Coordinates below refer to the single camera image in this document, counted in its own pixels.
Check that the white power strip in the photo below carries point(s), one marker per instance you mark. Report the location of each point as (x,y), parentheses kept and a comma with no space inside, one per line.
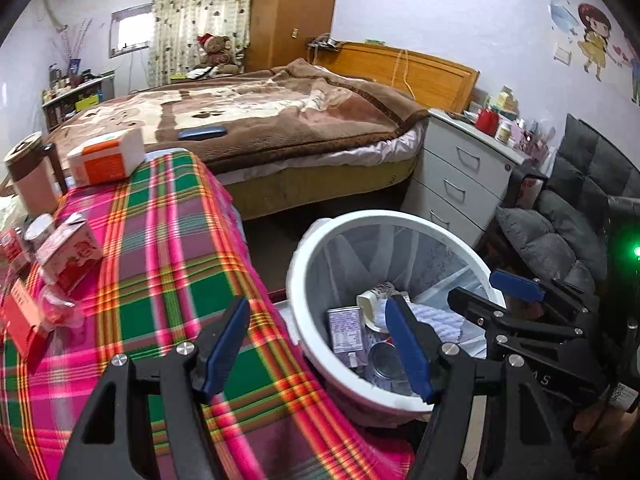
(325,44)

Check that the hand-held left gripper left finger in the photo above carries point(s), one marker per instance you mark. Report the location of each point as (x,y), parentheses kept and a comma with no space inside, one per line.
(225,345)

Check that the pink green plaid tablecloth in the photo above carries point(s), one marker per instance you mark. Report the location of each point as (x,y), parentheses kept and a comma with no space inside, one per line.
(165,260)

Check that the white jar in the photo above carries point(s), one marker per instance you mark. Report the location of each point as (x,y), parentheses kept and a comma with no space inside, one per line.
(503,134)

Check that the white round trash bin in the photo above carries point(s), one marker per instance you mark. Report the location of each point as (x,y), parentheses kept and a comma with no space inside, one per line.
(310,320)

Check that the small white can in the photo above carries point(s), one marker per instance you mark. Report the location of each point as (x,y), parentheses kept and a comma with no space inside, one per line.
(39,232)

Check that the small red carton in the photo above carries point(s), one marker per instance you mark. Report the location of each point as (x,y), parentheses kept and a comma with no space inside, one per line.
(12,249)

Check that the cream patterned curtain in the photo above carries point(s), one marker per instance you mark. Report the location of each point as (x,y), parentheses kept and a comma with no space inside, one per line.
(200,20)

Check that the pink milk carton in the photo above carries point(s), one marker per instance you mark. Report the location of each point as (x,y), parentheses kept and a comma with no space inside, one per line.
(70,255)

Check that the blue glasses case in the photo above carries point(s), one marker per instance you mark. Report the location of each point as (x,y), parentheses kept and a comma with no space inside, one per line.
(202,133)

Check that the silver metal can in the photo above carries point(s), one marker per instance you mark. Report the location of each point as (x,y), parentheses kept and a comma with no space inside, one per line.
(387,365)

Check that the wooden bed headboard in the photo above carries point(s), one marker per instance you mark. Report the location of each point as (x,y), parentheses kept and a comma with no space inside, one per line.
(440,80)

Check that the small purple print box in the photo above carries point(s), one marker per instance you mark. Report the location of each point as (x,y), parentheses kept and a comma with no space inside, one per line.
(346,330)

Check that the cartoon children wall decal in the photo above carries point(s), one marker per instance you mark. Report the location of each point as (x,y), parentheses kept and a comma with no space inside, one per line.
(592,35)

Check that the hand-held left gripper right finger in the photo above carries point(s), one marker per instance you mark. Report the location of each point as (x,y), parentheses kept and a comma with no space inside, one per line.
(407,345)

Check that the orange and white box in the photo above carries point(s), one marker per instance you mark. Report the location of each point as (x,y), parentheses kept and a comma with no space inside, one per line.
(105,160)

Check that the small wall window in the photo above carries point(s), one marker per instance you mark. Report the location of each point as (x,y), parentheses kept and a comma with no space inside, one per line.
(132,30)

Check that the red clear plastic wrapper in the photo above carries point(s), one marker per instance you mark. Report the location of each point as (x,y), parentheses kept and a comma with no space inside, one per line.
(60,310)

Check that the red cup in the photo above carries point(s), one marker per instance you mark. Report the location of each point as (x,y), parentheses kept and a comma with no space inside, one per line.
(486,121)

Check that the brown teddy bear red hat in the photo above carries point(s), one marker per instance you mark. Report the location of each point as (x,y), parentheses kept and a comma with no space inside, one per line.
(217,52)

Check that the bed mattress with white sheet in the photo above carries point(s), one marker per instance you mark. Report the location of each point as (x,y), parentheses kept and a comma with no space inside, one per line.
(310,185)

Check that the red cardboard box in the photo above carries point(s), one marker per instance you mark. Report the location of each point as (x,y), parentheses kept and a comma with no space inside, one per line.
(22,320)

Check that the pale yellow box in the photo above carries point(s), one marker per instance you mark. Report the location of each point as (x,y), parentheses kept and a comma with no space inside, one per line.
(505,102)

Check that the white drawer nightstand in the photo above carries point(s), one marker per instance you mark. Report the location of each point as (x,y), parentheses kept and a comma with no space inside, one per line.
(450,180)

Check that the brown thermos mug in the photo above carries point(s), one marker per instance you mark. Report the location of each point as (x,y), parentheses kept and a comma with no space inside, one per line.
(32,180)

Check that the translucent bin liner bag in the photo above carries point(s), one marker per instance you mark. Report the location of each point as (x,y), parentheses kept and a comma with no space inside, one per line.
(350,260)

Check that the grey cushioned chair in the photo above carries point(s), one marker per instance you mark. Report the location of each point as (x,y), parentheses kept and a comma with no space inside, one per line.
(565,220)

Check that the vase with dry branches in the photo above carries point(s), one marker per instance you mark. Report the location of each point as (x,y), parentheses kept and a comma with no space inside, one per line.
(75,67)

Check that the pink cosmetic boxes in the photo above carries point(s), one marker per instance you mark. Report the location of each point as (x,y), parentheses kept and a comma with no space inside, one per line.
(532,139)

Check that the cluttered low shelf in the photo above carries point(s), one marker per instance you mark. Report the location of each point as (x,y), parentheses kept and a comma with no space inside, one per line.
(75,102)

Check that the white foam net sleeve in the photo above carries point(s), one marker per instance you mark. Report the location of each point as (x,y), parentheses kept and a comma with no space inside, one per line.
(440,322)

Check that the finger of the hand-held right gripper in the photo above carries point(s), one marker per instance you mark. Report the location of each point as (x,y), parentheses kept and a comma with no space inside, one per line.
(525,327)
(515,285)

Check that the wooden wardrobe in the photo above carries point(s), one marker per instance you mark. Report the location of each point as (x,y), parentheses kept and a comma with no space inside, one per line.
(295,10)

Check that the person's right forearm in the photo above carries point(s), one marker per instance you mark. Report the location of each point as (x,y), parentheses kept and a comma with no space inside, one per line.
(615,440)

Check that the bed with brown blanket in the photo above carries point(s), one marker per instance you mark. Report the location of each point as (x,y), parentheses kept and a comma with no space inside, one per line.
(300,125)

